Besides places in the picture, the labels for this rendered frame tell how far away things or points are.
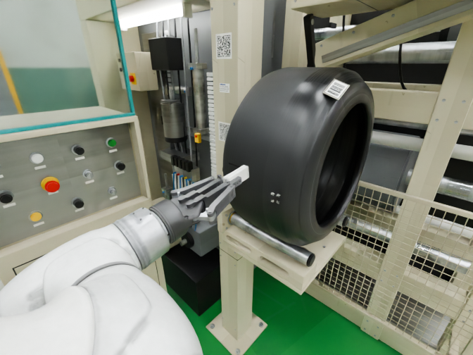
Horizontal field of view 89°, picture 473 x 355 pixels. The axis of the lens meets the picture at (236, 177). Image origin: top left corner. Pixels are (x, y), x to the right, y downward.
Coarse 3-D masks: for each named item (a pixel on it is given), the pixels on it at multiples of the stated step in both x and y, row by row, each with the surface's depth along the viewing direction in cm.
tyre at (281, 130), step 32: (256, 96) 65; (288, 96) 59; (320, 96) 56; (352, 96) 61; (256, 128) 61; (288, 128) 56; (320, 128) 55; (352, 128) 93; (224, 160) 69; (256, 160) 61; (288, 160) 56; (320, 160) 57; (352, 160) 96; (256, 192) 63; (288, 192) 58; (320, 192) 101; (352, 192) 88; (256, 224) 74; (288, 224) 63; (320, 224) 78
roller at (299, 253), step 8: (232, 216) 94; (240, 216) 93; (240, 224) 91; (248, 224) 89; (248, 232) 90; (256, 232) 86; (264, 232) 85; (264, 240) 85; (272, 240) 82; (280, 240) 81; (280, 248) 80; (288, 248) 78; (296, 248) 77; (296, 256) 76; (304, 256) 75; (312, 256) 74; (304, 264) 75; (312, 264) 76
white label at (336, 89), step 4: (336, 80) 58; (332, 84) 57; (336, 84) 57; (340, 84) 57; (344, 84) 57; (328, 88) 57; (332, 88) 57; (336, 88) 57; (340, 88) 57; (344, 88) 57; (324, 92) 56; (328, 92) 56; (332, 92) 56; (336, 92) 56; (340, 92) 56; (332, 96) 55; (336, 96) 55; (340, 96) 55
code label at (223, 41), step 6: (216, 36) 81; (222, 36) 79; (228, 36) 78; (216, 42) 82; (222, 42) 80; (228, 42) 78; (216, 48) 83; (222, 48) 81; (228, 48) 79; (216, 54) 84; (222, 54) 82; (228, 54) 80
